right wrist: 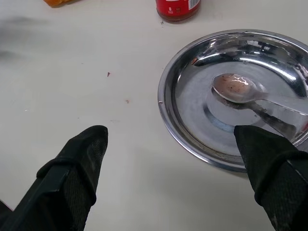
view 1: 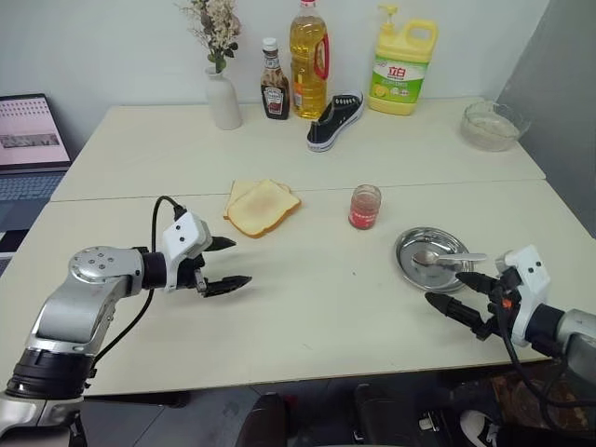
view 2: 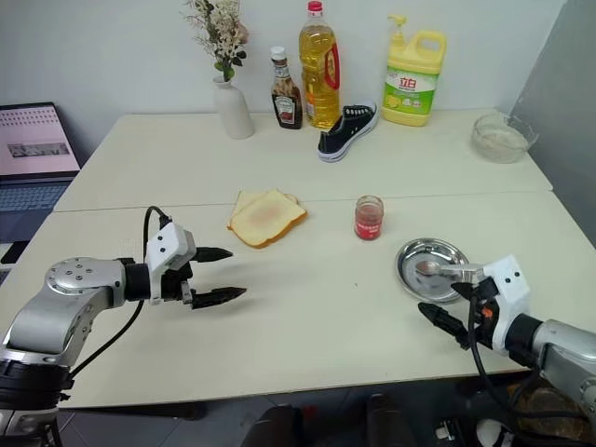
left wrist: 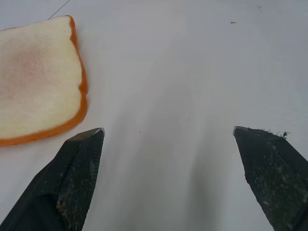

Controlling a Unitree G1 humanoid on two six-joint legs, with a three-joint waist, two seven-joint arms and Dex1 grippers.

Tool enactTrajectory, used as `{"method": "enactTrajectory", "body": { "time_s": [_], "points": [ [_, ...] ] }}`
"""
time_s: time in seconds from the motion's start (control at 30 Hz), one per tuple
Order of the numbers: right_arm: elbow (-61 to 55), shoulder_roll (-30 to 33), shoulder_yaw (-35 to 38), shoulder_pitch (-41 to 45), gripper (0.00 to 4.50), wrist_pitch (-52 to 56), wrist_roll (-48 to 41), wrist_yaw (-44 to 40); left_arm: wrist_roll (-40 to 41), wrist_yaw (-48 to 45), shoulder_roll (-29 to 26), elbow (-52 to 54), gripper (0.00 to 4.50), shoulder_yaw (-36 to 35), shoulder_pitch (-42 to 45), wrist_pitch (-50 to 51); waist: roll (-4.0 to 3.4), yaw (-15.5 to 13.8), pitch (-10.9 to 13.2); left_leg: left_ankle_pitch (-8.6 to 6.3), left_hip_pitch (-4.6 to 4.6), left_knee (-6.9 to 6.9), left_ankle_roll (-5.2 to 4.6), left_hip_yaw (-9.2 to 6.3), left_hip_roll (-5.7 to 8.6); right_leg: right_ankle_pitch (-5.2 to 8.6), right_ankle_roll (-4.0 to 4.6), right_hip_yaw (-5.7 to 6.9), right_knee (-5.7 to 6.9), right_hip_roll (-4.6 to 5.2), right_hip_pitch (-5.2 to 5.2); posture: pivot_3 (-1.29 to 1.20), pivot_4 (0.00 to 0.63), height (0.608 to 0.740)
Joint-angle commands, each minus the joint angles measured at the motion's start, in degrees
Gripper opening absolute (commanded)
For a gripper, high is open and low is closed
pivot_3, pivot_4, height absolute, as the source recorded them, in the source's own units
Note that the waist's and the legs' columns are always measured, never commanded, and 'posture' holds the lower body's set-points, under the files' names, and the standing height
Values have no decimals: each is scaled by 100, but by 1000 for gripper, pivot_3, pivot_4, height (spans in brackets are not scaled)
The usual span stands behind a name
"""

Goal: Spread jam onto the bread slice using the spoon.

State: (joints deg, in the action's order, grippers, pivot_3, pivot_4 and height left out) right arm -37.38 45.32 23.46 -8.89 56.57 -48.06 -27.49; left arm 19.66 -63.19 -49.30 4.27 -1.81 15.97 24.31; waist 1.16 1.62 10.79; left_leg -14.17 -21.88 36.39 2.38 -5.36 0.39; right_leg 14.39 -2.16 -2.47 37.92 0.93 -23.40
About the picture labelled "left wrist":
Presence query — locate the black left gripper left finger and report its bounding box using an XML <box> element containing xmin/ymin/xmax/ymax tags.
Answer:
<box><xmin>0</xmin><ymin>128</ymin><xmax>105</xmax><ymax>231</ymax></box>

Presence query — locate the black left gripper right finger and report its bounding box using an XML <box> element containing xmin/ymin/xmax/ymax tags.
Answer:
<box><xmin>232</xmin><ymin>126</ymin><xmax>308</xmax><ymax>231</ymax></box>

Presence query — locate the white bread slice orange crust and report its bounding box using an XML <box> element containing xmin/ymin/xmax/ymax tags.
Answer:
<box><xmin>0</xmin><ymin>15</ymin><xmax>88</xmax><ymax>147</ymax></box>

